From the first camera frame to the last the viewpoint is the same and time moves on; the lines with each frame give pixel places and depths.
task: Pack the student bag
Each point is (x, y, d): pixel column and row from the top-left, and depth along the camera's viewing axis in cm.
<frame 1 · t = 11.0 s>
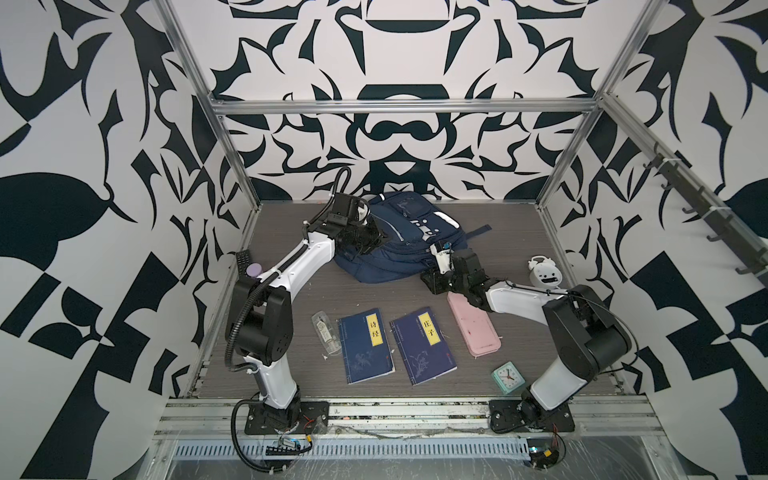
left hand: (394, 229, 85), fingers closed
right hand: (425, 272, 92), fingers open
navy blue student backpack: (412, 225, 104), point 10 cm above the table
blue book yellow label: (367, 352, 85), point 2 cm above the table
purple book yellow label: (424, 348, 87), on the table
pink pencil case: (476, 326, 89), point 3 cm above the table
clear plastic pen box: (326, 333, 88), point 2 cm above the table
green square alarm clock: (508, 378, 81), point 2 cm above the table
black remote control: (243, 259, 103), point 3 cm above the table

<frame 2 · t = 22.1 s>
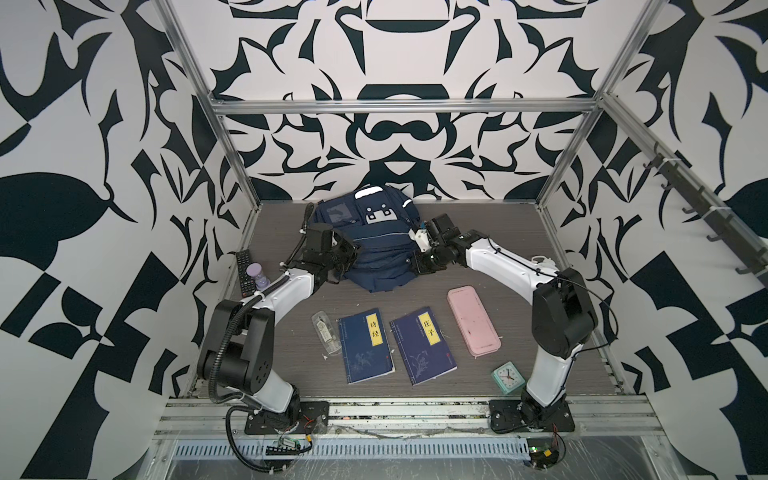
left hand: (367, 237, 88), fingers closed
right hand: (409, 265, 89), fingers closed
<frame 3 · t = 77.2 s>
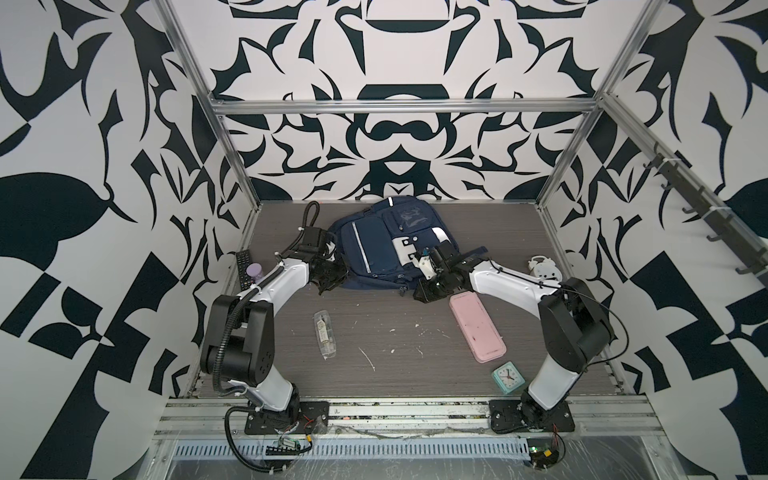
left hand: (355, 269, 90), fingers closed
right hand: (418, 292, 90), fingers open
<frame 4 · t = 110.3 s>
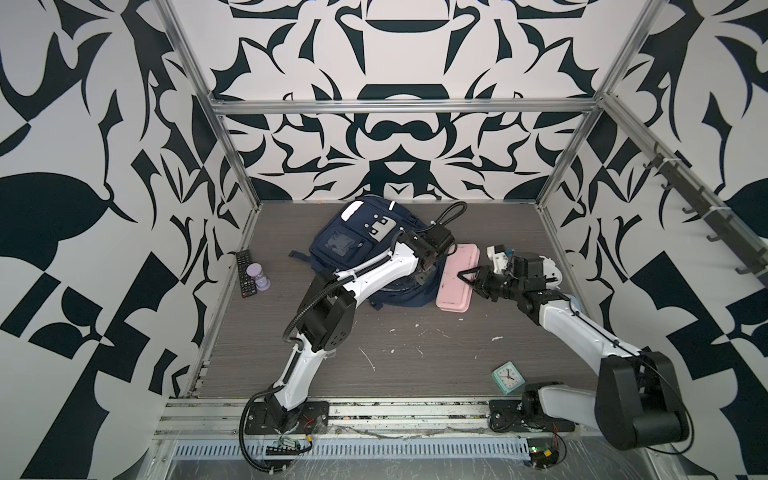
left hand: (414, 259, 90), fingers closed
right hand: (462, 274, 83), fingers open
navy blue student backpack: (365, 226, 106), point 8 cm above the table
pink pencil case: (453, 293, 86), point 11 cm above the table
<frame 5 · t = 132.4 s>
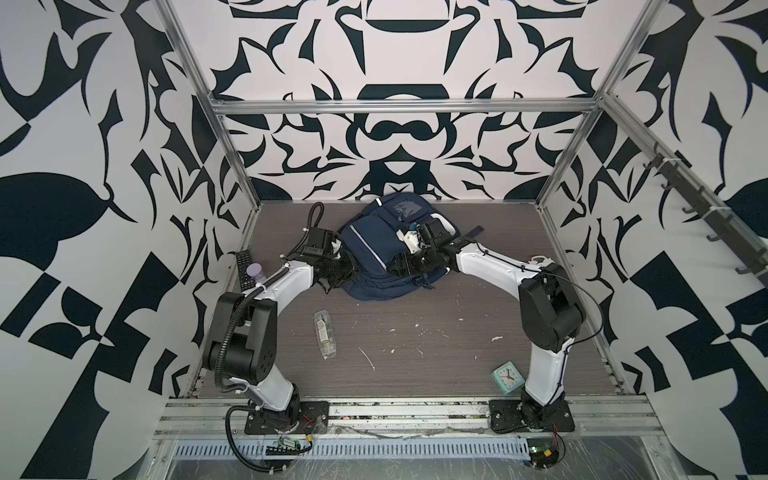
left hand: (364, 264, 90), fingers closed
right hand: (395, 266, 90), fingers open
navy blue student backpack: (370, 241, 98), point 11 cm above the table
